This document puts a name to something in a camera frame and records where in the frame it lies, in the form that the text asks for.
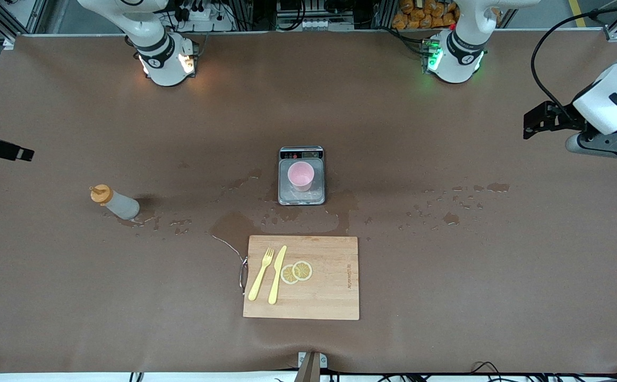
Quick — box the clear sauce bottle orange cap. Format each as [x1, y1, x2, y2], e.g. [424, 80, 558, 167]
[90, 184, 141, 221]

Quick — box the pink plastic cup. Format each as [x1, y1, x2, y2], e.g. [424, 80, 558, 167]
[287, 162, 316, 192]

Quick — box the orange snack packets pile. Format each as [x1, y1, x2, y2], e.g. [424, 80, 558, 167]
[392, 0, 460, 30]

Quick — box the white power strip with plugs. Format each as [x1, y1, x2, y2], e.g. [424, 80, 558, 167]
[178, 5, 235, 32]

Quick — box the silver digital kitchen scale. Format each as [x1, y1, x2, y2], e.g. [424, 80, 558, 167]
[278, 146, 326, 206]

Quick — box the white socket strip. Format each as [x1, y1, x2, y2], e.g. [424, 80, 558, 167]
[277, 19, 354, 31]

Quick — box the wooden cutting board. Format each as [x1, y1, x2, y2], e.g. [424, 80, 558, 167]
[243, 235, 360, 320]

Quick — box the yellow plastic fork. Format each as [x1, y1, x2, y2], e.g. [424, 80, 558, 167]
[248, 247, 276, 302]

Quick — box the yellow plastic knife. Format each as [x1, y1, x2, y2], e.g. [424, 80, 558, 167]
[268, 245, 288, 305]

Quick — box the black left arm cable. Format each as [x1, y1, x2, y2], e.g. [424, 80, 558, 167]
[532, 6, 617, 120]

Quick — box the metal hanging loop with wire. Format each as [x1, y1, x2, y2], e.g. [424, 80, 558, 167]
[211, 233, 249, 296]

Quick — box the front camera mount bracket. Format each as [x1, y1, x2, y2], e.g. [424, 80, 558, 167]
[297, 351, 328, 382]

